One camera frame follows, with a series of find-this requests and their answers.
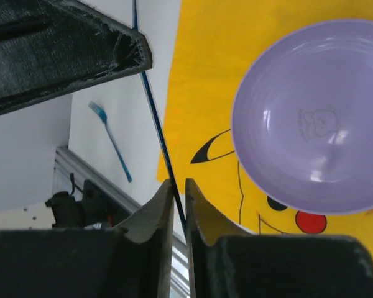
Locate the yellow Pikachu placemat cloth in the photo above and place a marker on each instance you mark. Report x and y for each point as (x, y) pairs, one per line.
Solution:
(216, 43)

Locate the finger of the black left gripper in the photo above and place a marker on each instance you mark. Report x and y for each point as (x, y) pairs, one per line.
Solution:
(52, 48)

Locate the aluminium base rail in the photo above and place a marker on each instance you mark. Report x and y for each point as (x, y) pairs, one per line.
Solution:
(66, 162)

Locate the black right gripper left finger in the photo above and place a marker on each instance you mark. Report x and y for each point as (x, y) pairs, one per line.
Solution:
(132, 259)

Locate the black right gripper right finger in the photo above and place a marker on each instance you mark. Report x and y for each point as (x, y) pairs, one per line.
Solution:
(227, 261)

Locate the blue plastic fork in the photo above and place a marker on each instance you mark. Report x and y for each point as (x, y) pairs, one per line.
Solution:
(100, 112)

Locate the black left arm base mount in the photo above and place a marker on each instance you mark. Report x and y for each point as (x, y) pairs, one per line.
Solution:
(85, 207)

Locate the lilac plastic plate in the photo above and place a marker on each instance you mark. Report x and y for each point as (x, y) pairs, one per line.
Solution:
(302, 120)

